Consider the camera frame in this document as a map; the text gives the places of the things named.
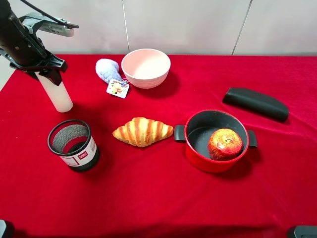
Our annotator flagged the black camera cable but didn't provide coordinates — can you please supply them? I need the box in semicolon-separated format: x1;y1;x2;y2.
19;0;80;29

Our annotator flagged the toy croissant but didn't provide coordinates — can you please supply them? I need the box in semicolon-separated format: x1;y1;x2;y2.
112;117;174;147

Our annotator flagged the red toy apple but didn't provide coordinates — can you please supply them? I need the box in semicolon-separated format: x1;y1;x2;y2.
208;128;243;161

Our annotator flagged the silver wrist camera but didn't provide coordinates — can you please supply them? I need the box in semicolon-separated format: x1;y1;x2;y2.
19;12;74;37

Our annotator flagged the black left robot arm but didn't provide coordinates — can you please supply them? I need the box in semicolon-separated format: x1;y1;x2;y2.
0;0;67;86

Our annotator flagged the white cylindrical bottle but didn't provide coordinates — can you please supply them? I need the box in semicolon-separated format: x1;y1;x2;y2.
36;72;73;113

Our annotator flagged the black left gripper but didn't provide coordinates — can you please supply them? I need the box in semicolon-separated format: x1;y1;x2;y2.
0;38;68;86

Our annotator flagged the black glasses case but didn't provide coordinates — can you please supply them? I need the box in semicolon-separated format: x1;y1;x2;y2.
222;87;289;122

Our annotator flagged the colourful paper tag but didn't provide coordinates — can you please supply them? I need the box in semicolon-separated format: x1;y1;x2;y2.
106;79;130;99

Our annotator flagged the red pot with black handles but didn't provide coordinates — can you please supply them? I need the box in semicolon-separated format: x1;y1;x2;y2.
174;110;258;173

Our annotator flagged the black mesh pen holder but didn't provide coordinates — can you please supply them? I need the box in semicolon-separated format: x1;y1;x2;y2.
47;119;100;172

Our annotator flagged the red velvet tablecloth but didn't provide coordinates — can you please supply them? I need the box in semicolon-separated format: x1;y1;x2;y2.
0;55;317;238

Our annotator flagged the blue plush toy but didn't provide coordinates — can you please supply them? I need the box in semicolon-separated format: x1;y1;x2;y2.
95;59;122;84

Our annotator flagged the pink ribbed bowl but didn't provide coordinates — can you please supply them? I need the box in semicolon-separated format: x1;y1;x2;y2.
121;49;171;89

